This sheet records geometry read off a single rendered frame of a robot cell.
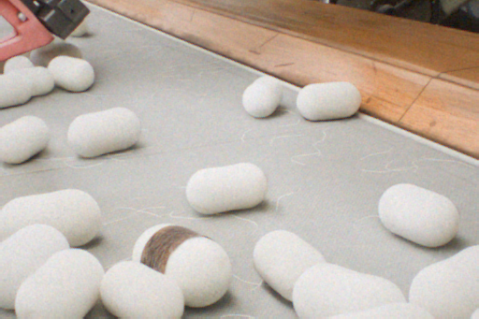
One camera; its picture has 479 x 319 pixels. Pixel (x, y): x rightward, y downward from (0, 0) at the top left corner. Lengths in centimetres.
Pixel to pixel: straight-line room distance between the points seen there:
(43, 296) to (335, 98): 25
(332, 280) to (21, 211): 12
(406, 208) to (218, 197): 7
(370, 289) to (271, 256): 4
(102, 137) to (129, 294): 18
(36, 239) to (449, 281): 13
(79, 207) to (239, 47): 36
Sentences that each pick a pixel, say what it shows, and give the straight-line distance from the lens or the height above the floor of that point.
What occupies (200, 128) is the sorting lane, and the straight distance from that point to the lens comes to 48.
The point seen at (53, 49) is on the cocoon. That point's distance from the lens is 66.
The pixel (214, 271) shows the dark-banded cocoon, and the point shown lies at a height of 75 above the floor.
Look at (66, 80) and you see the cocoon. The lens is 58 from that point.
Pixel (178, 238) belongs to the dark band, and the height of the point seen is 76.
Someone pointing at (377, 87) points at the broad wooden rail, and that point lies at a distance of 50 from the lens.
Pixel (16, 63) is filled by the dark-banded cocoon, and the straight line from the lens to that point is 61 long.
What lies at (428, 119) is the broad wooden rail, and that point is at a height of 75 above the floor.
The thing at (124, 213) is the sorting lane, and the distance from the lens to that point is 36.
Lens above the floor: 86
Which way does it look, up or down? 19 degrees down
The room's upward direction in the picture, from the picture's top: 4 degrees counter-clockwise
